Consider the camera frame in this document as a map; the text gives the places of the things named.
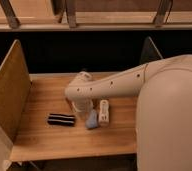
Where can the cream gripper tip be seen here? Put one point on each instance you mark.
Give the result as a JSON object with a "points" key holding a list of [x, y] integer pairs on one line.
{"points": [[82, 106]]}

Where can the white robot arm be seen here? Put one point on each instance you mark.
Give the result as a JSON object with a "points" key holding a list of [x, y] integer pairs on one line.
{"points": [[163, 112]]}

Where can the blue grey sponge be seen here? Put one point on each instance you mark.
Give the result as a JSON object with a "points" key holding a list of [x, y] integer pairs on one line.
{"points": [[92, 121]]}

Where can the small white bottle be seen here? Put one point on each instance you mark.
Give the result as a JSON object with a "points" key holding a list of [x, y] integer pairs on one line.
{"points": [[104, 113]]}

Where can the left wooden side panel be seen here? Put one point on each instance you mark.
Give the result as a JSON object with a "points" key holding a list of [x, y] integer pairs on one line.
{"points": [[14, 89]]}

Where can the right dark side panel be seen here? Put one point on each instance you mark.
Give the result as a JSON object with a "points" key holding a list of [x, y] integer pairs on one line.
{"points": [[149, 51]]}

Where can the wooden shelf with brackets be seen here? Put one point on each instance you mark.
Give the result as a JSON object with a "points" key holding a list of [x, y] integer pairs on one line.
{"points": [[94, 15]]}

